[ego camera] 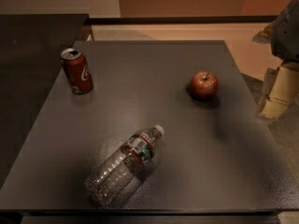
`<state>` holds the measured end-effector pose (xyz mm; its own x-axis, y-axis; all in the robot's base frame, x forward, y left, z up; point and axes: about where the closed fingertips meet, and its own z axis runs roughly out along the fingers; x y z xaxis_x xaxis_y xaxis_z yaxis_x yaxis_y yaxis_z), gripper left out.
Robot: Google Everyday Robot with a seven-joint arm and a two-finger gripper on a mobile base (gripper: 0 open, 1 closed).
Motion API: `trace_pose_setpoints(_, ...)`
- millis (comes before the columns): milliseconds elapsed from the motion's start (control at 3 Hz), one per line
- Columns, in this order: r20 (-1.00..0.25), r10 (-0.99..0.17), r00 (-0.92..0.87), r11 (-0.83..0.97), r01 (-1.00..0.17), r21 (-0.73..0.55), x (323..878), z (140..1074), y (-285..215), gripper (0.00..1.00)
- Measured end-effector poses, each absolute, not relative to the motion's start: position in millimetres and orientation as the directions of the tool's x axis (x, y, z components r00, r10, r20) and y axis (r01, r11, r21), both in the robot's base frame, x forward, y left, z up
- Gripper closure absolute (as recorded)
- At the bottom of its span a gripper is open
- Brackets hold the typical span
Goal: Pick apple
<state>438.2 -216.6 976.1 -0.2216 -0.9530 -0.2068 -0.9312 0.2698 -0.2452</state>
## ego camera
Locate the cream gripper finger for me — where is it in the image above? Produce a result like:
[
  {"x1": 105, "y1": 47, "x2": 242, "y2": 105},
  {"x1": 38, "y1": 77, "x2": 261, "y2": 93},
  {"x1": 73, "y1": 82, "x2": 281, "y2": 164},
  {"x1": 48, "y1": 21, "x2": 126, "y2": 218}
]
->
[
  {"x1": 256, "y1": 61, "x2": 299, "y2": 122},
  {"x1": 252, "y1": 22, "x2": 275, "y2": 44}
]

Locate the red apple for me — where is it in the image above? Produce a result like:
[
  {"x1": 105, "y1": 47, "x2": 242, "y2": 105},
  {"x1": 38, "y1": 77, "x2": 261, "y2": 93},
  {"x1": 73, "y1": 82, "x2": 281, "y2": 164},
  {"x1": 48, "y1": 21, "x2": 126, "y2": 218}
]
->
[{"x1": 191, "y1": 72, "x2": 219, "y2": 100}]

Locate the red cola can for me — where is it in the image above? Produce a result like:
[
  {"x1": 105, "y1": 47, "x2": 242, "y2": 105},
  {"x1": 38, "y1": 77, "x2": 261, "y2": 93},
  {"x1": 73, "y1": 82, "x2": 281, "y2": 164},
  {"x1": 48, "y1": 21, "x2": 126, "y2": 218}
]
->
[{"x1": 61, "y1": 48, "x2": 93, "y2": 94}]

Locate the clear plastic water bottle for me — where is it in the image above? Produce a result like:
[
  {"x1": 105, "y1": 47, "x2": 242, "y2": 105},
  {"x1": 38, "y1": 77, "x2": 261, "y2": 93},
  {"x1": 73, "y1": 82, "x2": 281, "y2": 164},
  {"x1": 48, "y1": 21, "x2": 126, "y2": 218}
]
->
[{"x1": 85, "y1": 125, "x2": 164, "y2": 207}]

